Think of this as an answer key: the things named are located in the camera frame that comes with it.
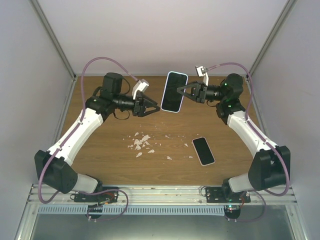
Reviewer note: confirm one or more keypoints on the left aluminium frame post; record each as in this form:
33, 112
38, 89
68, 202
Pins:
52, 36

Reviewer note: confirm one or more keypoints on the smartphone in pink case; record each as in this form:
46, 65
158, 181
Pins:
203, 151

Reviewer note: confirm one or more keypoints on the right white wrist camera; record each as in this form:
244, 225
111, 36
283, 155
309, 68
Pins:
202, 72

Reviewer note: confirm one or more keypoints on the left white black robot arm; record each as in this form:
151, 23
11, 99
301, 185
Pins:
54, 166

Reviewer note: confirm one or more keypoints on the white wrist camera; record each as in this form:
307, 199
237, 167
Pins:
202, 72
140, 86

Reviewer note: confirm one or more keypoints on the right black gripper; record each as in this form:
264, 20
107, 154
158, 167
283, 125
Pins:
201, 90

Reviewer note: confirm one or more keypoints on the light blue phone case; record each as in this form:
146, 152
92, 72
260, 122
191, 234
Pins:
175, 111

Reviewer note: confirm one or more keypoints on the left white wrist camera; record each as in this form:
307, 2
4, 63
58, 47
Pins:
140, 86

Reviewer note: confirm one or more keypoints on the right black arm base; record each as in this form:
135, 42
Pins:
222, 194

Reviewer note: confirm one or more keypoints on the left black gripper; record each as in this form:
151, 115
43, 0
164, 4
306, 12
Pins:
140, 106

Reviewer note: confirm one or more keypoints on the right aluminium frame post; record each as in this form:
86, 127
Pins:
285, 12

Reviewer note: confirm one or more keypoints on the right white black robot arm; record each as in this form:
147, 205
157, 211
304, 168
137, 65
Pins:
270, 166

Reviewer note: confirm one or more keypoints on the grey slotted cable duct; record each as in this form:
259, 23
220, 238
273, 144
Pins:
197, 210

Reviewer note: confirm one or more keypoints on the aluminium mounting rail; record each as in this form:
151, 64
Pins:
162, 195

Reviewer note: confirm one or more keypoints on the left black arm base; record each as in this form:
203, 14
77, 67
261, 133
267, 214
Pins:
103, 198

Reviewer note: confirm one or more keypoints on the aluminium frame post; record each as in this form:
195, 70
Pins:
52, 36
285, 12

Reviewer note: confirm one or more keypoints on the white debris pile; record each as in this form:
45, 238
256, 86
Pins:
141, 144

